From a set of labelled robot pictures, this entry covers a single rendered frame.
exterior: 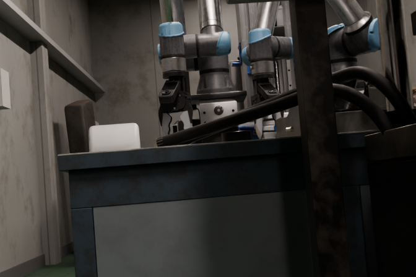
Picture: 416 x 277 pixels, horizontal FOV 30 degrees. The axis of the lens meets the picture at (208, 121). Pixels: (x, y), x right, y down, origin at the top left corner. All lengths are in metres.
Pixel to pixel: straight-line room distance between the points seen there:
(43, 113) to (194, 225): 6.61
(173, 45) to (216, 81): 0.62
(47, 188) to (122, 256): 6.52
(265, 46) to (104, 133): 5.43
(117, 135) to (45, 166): 0.93
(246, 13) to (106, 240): 1.57
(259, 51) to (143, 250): 0.95
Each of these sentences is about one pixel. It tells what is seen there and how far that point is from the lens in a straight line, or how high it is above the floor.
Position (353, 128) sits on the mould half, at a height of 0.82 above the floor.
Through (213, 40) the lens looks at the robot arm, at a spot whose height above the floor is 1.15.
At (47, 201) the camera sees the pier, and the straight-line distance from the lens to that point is 8.34.
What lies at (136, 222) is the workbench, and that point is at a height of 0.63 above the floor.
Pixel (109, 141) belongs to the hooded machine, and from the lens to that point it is 7.84.
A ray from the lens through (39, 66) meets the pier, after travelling 8.45.
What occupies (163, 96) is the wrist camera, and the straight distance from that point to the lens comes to 2.25.
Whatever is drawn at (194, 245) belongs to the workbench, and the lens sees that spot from 1.84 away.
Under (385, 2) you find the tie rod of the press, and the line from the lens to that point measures 1.78.
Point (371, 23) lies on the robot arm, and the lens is 2.91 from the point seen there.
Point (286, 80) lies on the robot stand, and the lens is 3.07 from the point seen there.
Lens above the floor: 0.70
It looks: 5 degrees up
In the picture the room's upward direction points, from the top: 5 degrees counter-clockwise
